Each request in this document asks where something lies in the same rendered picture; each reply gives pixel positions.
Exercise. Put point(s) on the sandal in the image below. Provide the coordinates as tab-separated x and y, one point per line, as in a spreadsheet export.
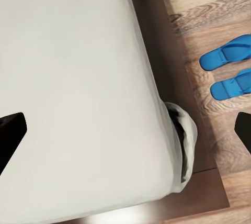
230	88
236	50

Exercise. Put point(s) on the bed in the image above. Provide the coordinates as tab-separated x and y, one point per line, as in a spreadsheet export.
114	132

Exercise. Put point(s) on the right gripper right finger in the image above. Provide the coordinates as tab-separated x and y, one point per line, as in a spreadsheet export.
243	129

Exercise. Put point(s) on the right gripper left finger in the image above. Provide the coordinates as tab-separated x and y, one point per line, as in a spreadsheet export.
12	130

